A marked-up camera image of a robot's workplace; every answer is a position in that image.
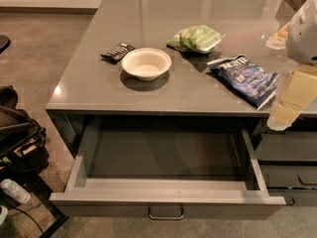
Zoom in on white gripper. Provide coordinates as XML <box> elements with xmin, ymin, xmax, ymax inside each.
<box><xmin>265</xmin><ymin>23</ymin><xmax>317</xmax><ymax>131</ymax></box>

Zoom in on grey top drawer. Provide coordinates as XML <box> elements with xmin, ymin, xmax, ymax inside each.
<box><xmin>51</xmin><ymin>116</ymin><xmax>285</xmax><ymax>219</ymax></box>

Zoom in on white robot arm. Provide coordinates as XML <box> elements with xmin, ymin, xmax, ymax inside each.
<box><xmin>266</xmin><ymin>0</ymin><xmax>317</xmax><ymax>131</ymax></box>

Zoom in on grey right drawer cabinet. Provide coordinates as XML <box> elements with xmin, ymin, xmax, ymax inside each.
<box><xmin>252</xmin><ymin>118</ymin><xmax>317</xmax><ymax>206</ymax></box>

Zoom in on blue chip bag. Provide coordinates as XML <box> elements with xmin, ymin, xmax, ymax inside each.
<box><xmin>207</xmin><ymin>55</ymin><xmax>280</xmax><ymax>109</ymax></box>

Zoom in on green snack bag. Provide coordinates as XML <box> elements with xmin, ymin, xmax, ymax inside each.
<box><xmin>166</xmin><ymin>25</ymin><xmax>223</xmax><ymax>54</ymax></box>

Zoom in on white paper bowl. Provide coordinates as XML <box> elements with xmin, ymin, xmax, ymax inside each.
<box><xmin>121</xmin><ymin>48</ymin><xmax>171</xmax><ymax>80</ymax></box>

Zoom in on white plastic bottle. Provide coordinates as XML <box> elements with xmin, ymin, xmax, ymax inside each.
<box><xmin>0</xmin><ymin>178</ymin><xmax>31</xmax><ymax>204</ymax></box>

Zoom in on metal drawer handle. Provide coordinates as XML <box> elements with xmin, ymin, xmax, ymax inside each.
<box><xmin>148</xmin><ymin>206</ymin><xmax>184</xmax><ymax>220</ymax></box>

